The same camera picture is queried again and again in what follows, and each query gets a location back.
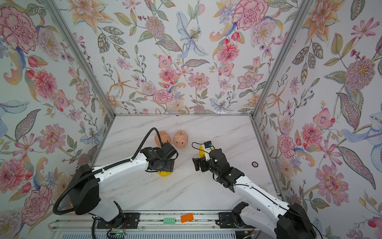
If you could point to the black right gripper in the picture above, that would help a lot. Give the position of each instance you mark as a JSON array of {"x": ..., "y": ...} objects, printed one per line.
[{"x": 204, "y": 161}]

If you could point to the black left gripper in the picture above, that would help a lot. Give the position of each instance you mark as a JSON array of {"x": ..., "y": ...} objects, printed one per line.
[{"x": 170, "y": 168}]

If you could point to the yellow piggy bank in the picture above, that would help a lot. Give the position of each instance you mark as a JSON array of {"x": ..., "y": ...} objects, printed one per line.
[
  {"x": 164, "y": 174},
  {"x": 202, "y": 153}
]

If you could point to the pink piggy bank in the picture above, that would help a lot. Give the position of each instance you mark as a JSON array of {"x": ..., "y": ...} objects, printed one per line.
[
  {"x": 181, "y": 139},
  {"x": 163, "y": 137}
]

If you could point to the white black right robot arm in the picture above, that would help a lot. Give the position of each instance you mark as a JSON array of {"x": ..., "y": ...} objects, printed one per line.
[{"x": 261, "y": 210}]

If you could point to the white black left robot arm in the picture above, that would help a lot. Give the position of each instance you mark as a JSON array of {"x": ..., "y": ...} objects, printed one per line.
[{"x": 86, "y": 197}]

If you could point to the green terminal block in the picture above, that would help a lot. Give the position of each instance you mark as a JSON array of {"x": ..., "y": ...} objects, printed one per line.
[{"x": 169, "y": 221}]

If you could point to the orange tag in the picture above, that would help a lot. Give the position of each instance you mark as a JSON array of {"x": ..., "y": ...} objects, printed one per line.
[{"x": 187, "y": 218}]

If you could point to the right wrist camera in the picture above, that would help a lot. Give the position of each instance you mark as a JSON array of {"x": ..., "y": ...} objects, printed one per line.
[{"x": 208, "y": 146}]

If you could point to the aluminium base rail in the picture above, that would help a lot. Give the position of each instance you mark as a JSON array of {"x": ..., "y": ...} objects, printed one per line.
[{"x": 203, "y": 220}]

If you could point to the aluminium frame corner post right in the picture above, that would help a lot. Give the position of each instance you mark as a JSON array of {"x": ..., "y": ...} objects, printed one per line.
[{"x": 301, "y": 13}]

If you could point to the aluminium frame corner post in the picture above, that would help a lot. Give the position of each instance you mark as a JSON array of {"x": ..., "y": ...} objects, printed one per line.
[
  {"x": 77, "y": 52},
  {"x": 301, "y": 13}
]

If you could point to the aluminium frame corner post left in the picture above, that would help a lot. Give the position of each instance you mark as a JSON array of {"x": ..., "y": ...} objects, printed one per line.
[{"x": 77, "y": 52}]

